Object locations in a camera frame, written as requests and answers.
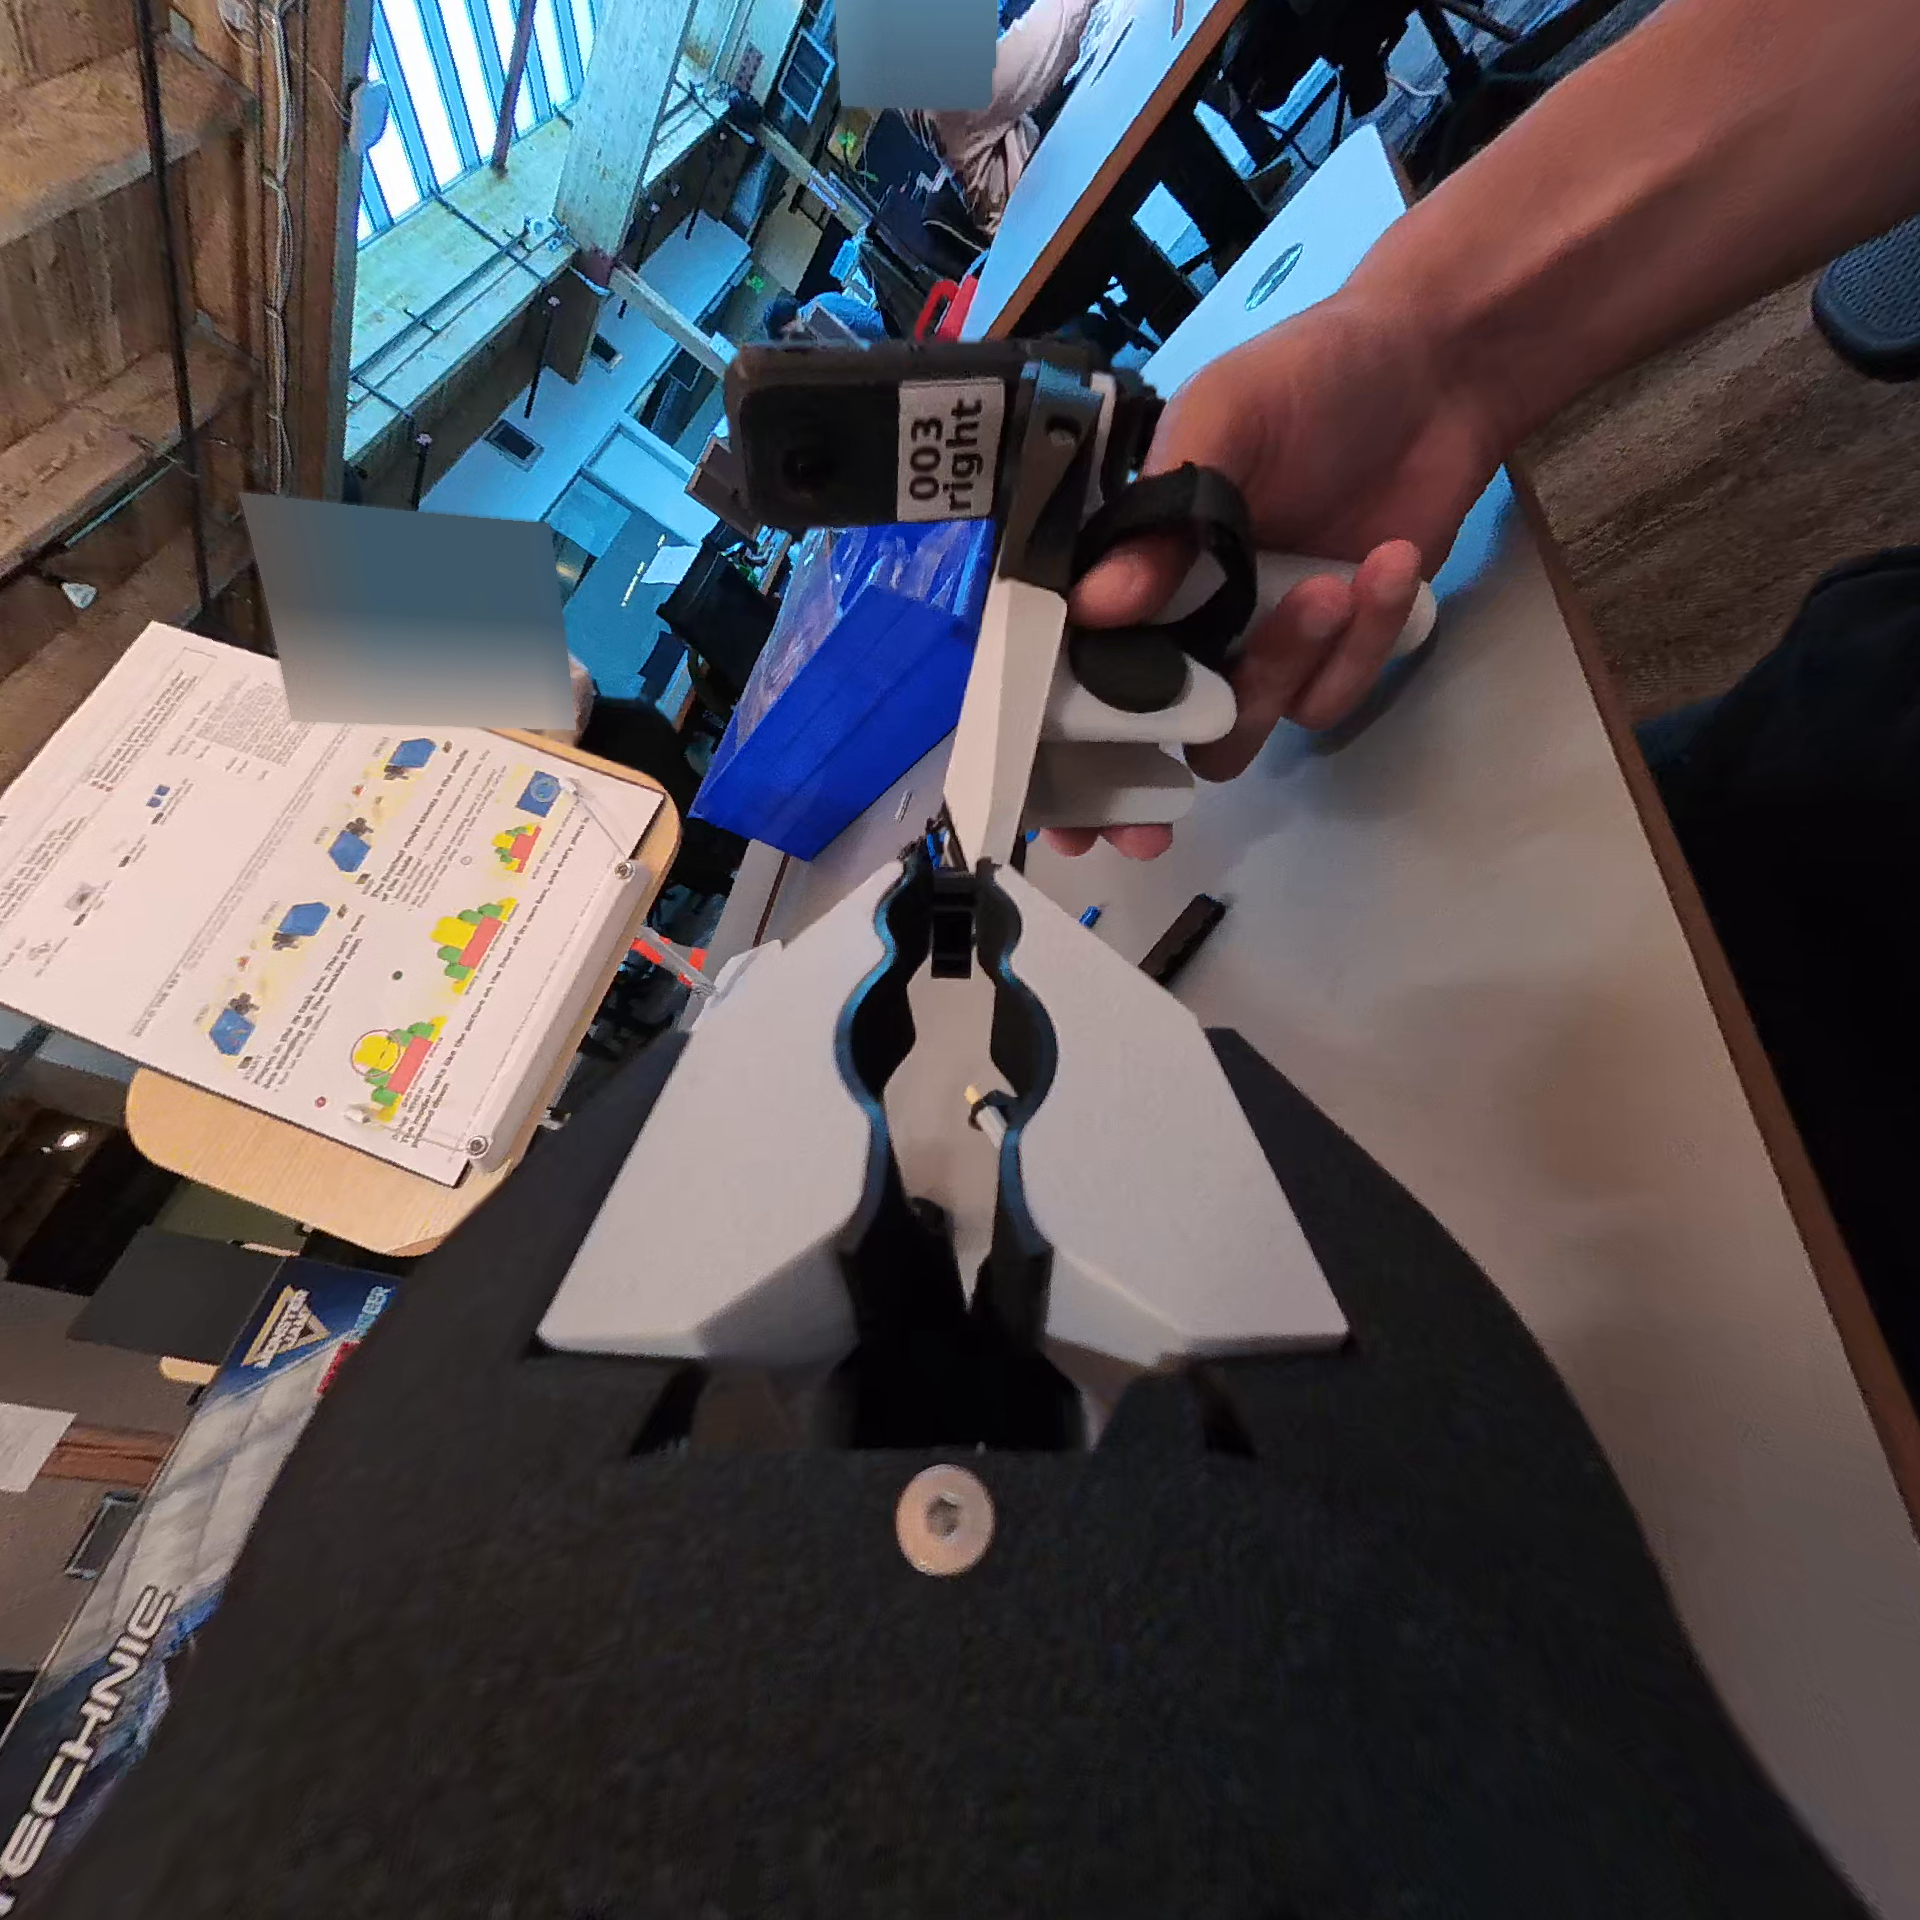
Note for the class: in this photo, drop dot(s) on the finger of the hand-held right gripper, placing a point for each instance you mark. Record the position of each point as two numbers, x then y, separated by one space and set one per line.
1004 704

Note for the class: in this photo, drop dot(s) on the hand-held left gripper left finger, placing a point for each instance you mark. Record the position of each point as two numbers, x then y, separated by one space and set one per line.
720 1185

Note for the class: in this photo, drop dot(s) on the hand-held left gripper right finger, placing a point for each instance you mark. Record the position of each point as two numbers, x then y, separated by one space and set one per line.
1184 1185

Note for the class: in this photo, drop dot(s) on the black lego beam assembly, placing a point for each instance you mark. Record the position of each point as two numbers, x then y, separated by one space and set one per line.
1184 938

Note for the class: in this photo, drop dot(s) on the lego set box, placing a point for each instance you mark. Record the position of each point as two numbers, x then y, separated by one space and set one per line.
180 1499

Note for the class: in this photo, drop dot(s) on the person's right hand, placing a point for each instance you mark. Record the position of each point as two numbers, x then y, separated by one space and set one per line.
1352 435

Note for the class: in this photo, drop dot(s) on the blue plastic bin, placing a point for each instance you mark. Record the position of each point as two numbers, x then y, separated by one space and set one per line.
841 704

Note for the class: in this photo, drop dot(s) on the white tablet stand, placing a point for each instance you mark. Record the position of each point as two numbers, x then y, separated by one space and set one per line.
745 972

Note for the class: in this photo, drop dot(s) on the instruction sheet on wooden board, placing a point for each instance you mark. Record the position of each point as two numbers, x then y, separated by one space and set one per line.
300 901

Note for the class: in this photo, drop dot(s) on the person's dark trousers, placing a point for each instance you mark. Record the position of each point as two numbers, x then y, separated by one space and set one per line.
1800 901

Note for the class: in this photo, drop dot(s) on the white paper notice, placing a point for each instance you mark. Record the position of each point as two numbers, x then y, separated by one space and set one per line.
32 1447

